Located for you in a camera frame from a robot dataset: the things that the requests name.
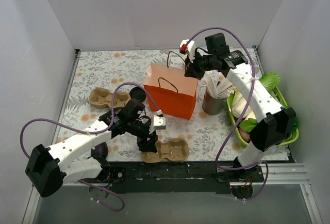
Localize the brown cardboard cup carrier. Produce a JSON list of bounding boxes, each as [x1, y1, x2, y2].
[[141, 138, 189, 164]]

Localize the orange paper bag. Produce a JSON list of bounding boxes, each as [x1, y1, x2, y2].
[[143, 62, 199, 120]]

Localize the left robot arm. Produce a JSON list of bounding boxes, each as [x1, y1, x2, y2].
[[25, 100, 166, 197]]

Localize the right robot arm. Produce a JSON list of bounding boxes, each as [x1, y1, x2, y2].
[[179, 33, 296, 182]]

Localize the white wrapped straws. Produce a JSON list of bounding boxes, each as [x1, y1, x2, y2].
[[203, 70, 236, 99]]

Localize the grey straw holder cup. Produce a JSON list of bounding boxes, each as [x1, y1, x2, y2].
[[202, 90, 226, 116]]

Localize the green plastic basket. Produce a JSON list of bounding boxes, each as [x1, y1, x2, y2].
[[226, 87, 299, 147]]

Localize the purple eggplant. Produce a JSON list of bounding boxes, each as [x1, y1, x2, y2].
[[91, 142, 109, 158]]

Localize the white radish toy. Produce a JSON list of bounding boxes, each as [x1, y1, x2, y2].
[[231, 89, 256, 120]]

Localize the floral tablecloth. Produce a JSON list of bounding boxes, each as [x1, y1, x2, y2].
[[57, 49, 244, 161]]

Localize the napa cabbage toy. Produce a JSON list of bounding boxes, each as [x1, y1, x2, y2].
[[259, 72, 281, 91]]

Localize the pink sweet potato toy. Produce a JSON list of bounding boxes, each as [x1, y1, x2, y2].
[[238, 128, 251, 142]]

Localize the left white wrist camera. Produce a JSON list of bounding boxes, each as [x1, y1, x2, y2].
[[152, 115, 166, 130]]

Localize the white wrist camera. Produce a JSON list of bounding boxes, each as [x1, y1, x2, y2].
[[179, 39, 196, 62], [152, 115, 166, 130]]

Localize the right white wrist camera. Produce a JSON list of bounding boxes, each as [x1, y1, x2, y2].
[[179, 39, 196, 62]]

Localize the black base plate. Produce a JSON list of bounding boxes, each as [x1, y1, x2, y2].
[[79, 161, 265, 201]]

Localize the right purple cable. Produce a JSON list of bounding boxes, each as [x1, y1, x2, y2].
[[188, 27, 269, 201]]

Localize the purple cable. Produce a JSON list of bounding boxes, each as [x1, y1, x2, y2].
[[188, 27, 269, 201], [20, 83, 163, 212]]

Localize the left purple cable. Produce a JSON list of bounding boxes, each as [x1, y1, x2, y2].
[[20, 83, 163, 212]]

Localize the aluminium frame rail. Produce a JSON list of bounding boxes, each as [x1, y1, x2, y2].
[[23, 163, 322, 223]]

